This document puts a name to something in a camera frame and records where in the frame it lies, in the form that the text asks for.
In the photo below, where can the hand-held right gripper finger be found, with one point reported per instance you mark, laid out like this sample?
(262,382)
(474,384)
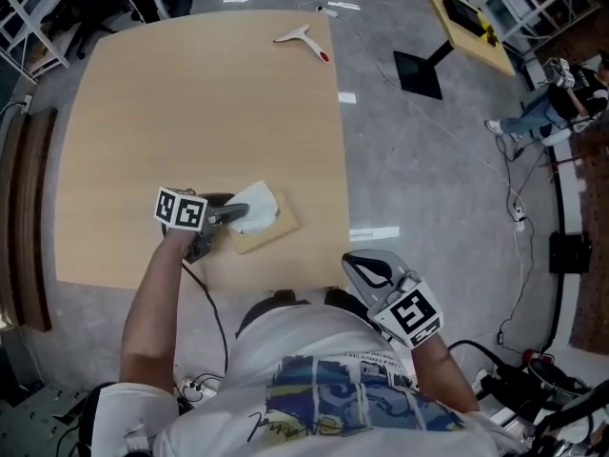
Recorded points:
(364,286)
(392,262)

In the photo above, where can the white storage shelving unit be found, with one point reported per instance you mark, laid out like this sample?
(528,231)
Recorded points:
(523,3)

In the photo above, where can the black office chair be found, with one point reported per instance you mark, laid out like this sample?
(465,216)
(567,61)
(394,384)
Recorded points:
(81,3)

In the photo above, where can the black flat case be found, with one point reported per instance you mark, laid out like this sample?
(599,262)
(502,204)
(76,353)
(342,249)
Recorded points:
(461,12)

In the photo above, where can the wooden tissue box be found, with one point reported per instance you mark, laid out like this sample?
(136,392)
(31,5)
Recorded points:
(271,236)

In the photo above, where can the black flat box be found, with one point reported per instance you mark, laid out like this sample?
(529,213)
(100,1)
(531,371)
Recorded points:
(571,252)

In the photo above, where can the person's white printed T-shirt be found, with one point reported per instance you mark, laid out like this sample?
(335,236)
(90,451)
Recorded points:
(309,341)

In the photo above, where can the person's right forearm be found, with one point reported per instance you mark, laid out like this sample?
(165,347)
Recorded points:
(438,374)

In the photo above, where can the white power strip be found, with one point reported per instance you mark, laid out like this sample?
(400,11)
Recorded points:
(200,388)
(328,11)
(521,224)
(26,103)

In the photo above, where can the small yellow pedestal table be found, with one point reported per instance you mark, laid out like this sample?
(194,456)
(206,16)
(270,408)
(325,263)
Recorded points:
(495,57)

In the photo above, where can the brown wooden step platform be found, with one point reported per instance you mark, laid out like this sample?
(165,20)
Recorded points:
(28,207)

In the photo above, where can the yellow black small item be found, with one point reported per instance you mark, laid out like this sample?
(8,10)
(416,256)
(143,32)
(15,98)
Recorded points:
(490,34)

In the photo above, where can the white metal shelving rack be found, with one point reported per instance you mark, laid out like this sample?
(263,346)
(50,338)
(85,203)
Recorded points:
(47,38)

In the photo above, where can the white cloth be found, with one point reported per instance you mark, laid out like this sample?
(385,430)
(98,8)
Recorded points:
(257,203)

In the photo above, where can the person's dark trousers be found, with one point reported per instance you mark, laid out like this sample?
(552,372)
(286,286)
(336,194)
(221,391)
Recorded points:
(259,310)

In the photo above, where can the person's left forearm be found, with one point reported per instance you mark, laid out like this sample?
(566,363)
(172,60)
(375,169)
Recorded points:
(152,312)

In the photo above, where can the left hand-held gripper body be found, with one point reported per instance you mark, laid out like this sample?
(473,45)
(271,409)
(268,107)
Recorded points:
(181,210)

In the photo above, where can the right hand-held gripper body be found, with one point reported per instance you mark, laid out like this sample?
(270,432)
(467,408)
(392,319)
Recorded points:
(411,314)

